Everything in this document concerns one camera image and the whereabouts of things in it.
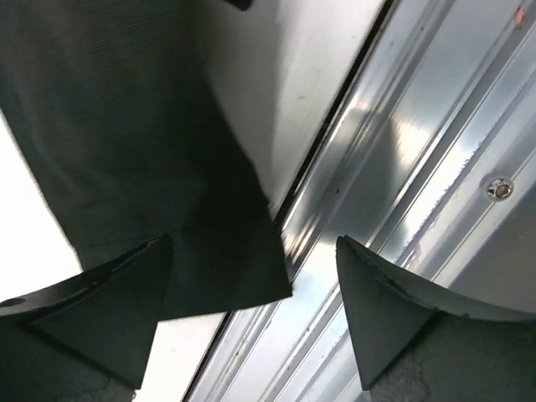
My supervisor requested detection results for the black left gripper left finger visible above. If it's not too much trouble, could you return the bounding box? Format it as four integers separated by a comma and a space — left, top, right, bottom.
1, 235, 173, 402

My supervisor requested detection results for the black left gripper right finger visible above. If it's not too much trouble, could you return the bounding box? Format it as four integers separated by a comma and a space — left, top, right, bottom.
336, 236, 535, 401

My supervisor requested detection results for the black long sleeve shirt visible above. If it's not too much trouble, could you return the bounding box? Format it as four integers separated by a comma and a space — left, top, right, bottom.
1, 1, 292, 320

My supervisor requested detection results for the rail screw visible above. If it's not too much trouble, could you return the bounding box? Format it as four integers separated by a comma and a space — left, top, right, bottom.
485, 176, 514, 202

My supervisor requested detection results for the aluminium front rail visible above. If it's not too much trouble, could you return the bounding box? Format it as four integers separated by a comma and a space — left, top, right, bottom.
186, 1, 535, 401

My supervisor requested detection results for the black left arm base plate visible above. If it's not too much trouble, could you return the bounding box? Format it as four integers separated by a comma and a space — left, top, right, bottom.
226, 0, 255, 11

